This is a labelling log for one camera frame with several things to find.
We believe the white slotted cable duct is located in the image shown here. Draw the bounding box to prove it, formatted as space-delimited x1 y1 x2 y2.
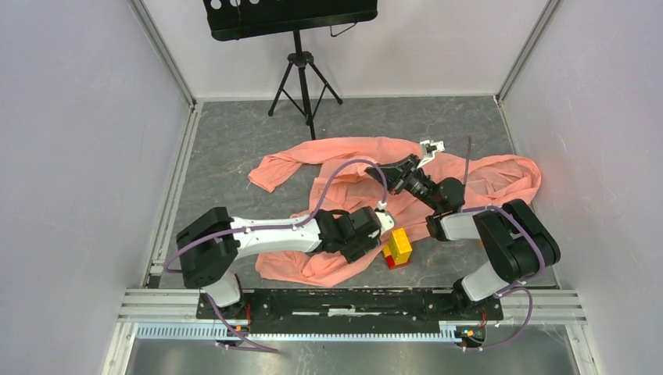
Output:
135 321 483 344

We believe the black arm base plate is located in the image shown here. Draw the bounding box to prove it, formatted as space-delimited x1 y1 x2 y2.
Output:
219 287 504 334

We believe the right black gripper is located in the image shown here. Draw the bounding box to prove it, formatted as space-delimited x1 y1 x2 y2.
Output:
365 154 440 213

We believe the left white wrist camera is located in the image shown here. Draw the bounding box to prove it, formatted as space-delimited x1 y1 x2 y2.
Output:
375 201 396 235

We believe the yellow toy brick block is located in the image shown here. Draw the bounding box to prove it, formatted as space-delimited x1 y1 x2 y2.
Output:
388 228 412 266

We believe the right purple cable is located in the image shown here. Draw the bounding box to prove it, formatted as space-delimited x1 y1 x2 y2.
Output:
444 135 550 353

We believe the red toy brick base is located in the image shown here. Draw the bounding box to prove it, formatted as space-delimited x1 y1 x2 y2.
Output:
382 245 412 270

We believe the salmon pink thin jacket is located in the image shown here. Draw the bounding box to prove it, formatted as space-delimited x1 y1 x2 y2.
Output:
249 137 542 287

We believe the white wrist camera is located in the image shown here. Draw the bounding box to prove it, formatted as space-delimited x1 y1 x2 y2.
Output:
375 201 396 235
417 139 445 169

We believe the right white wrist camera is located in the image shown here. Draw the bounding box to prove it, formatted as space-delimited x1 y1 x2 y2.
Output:
417 139 445 169

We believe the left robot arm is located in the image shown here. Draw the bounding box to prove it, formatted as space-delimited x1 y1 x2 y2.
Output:
176 207 396 319

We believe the black music stand tripod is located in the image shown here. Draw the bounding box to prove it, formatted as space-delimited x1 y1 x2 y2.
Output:
203 0 378 140

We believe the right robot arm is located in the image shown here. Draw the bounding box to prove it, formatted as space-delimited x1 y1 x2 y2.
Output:
367 155 561 319

